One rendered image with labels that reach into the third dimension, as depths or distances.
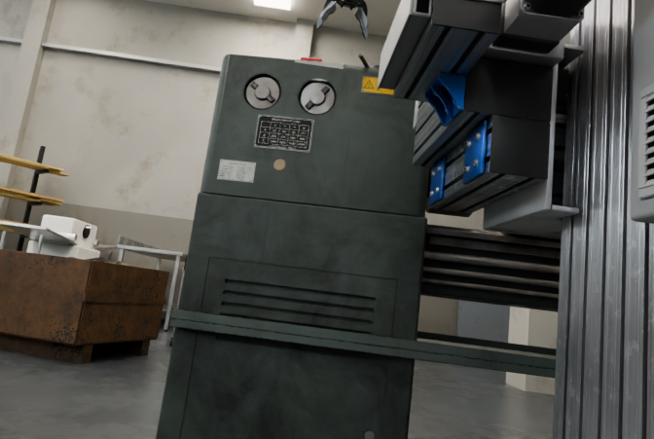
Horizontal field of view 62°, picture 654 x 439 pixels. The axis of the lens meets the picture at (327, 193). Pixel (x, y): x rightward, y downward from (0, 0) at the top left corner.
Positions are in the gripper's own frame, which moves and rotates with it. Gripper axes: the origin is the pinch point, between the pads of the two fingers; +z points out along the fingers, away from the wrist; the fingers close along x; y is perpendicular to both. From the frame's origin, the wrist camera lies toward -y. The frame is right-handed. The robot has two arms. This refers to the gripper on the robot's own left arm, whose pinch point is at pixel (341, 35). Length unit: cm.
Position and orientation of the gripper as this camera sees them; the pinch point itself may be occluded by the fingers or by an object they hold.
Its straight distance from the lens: 171.5
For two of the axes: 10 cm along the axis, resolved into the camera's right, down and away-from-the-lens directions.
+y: 1.0, 1.0, -9.9
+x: 9.8, 1.8, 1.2
